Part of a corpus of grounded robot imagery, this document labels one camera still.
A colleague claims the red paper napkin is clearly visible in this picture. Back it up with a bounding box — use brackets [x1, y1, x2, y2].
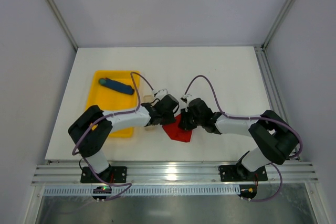
[162, 114, 192, 143]

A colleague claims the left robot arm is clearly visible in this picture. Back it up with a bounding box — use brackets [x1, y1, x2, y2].
[68, 94, 179, 183]

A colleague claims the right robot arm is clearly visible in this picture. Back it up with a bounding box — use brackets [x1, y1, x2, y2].
[178, 95, 300, 182]

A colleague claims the yellow plastic tray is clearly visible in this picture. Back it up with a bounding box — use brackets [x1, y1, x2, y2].
[83, 70, 141, 139]

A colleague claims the blue pouch in tray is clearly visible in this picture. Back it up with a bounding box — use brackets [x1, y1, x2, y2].
[105, 78, 135, 95]

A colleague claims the right controller board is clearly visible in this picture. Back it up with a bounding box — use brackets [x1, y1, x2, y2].
[238, 185, 257, 199]

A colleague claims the controller board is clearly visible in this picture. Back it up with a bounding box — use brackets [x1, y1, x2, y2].
[92, 186, 112, 201]
[238, 185, 257, 199]

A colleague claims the left controller board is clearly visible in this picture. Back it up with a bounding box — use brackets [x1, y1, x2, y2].
[92, 186, 112, 201]

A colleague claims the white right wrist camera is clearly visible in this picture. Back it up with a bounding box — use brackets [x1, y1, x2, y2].
[181, 93, 194, 111]

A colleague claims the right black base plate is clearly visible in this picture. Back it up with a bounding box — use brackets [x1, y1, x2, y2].
[218, 165, 268, 182]

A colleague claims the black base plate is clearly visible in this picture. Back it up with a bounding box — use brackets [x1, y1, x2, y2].
[218, 165, 268, 182]
[80, 166, 128, 184]

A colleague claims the slotted cable duct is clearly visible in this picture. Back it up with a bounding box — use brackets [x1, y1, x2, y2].
[43, 184, 240, 197]

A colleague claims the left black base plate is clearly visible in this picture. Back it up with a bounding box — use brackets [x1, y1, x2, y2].
[80, 166, 128, 184]

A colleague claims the right aluminium side rail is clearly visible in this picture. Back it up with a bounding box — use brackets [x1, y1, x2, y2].
[253, 45, 300, 161]

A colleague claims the aluminium front rail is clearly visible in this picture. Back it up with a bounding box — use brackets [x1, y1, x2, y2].
[31, 160, 318, 186]

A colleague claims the left aluminium frame post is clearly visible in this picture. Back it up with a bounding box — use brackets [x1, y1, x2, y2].
[45, 0, 79, 52]

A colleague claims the aluminium frame post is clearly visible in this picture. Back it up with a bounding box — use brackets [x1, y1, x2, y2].
[261, 0, 296, 51]
[45, 0, 79, 52]

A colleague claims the right aluminium frame post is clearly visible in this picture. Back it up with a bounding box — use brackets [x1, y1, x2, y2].
[261, 0, 296, 51]

